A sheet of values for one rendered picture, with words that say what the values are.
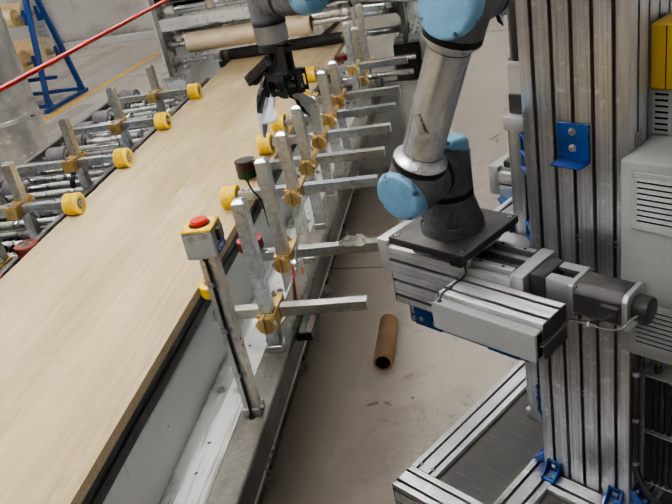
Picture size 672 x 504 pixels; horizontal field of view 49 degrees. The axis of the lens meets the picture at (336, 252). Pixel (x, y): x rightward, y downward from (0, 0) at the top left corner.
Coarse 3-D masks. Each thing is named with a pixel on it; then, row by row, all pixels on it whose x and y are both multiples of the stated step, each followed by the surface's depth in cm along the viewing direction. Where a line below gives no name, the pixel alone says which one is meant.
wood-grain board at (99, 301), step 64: (256, 64) 437; (320, 64) 408; (192, 128) 341; (256, 128) 323; (128, 192) 280; (192, 192) 267; (64, 256) 237; (128, 256) 228; (0, 320) 206; (64, 320) 199; (128, 320) 193; (0, 384) 176; (64, 384) 171; (128, 384) 167; (0, 448) 154; (64, 448) 150
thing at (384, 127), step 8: (344, 128) 282; (352, 128) 280; (360, 128) 278; (368, 128) 278; (376, 128) 277; (384, 128) 277; (328, 136) 282; (336, 136) 281; (344, 136) 281; (352, 136) 280; (272, 144) 286
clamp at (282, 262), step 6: (294, 240) 224; (294, 246) 222; (288, 252) 217; (276, 258) 217; (282, 258) 215; (288, 258) 216; (276, 264) 216; (282, 264) 215; (288, 264) 215; (276, 270) 217; (282, 270) 217; (288, 270) 216
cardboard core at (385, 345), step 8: (384, 320) 321; (392, 320) 321; (384, 328) 315; (392, 328) 316; (384, 336) 310; (392, 336) 311; (376, 344) 309; (384, 344) 305; (392, 344) 307; (376, 352) 302; (384, 352) 300; (392, 352) 303; (376, 360) 304; (384, 360) 307; (392, 360) 300; (384, 368) 302
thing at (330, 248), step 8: (368, 240) 217; (376, 240) 216; (264, 248) 225; (272, 248) 224; (304, 248) 220; (312, 248) 219; (320, 248) 219; (328, 248) 219; (336, 248) 218; (344, 248) 218; (352, 248) 217; (360, 248) 217; (368, 248) 217; (376, 248) 216; (264, 256) 223; (272, 256) 223; (304, 256) 221; (312, 256) 221
